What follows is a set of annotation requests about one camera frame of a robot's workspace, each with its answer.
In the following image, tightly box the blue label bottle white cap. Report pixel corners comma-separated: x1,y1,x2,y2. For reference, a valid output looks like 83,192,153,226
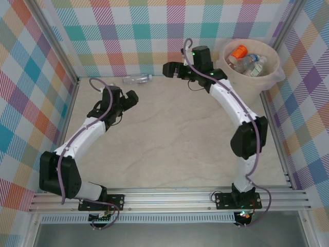
236,53,259,74

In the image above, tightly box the grey metal panel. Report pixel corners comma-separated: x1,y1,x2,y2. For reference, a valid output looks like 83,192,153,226
33,223,309,247

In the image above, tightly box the clear bottle pale blue cap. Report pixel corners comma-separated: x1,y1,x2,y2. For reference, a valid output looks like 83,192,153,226
122,74,153,85

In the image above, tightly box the aluminium frame post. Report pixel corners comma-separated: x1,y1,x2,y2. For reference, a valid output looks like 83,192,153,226
271,0,308,51
30,0,81,85

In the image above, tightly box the white slotted cable duct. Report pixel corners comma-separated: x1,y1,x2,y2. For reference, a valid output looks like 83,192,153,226
40,212,237,225

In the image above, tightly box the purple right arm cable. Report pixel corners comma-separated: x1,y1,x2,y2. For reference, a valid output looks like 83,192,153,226
184,38,272,228

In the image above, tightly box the orange label clear bottle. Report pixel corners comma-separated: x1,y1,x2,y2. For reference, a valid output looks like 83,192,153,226
227,45,249,72

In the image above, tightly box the thin black right gripper wire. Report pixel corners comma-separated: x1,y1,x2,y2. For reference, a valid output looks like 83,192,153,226
187,79,206,92

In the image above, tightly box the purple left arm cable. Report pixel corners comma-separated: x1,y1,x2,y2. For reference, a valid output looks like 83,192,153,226
58,78,120,231

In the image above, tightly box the green label bottle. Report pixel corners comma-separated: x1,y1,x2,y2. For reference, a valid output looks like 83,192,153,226
245,55,268,78

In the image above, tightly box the thin black left gripper wire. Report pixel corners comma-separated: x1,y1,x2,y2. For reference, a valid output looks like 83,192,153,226
109,114,123,127

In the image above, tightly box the thin black gripper wire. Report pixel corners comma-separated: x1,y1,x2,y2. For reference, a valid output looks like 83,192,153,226
109,114,123,127
187,79,206,92

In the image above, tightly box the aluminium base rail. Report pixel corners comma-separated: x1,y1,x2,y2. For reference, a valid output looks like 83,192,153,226
27,187,311,214

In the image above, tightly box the aluminium frame side rail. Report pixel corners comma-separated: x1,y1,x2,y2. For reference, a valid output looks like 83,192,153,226
28,78,81,206
259,90,295,190

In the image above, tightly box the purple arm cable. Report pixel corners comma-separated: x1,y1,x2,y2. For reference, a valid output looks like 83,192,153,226
58,78,120,231
184,38,272,228

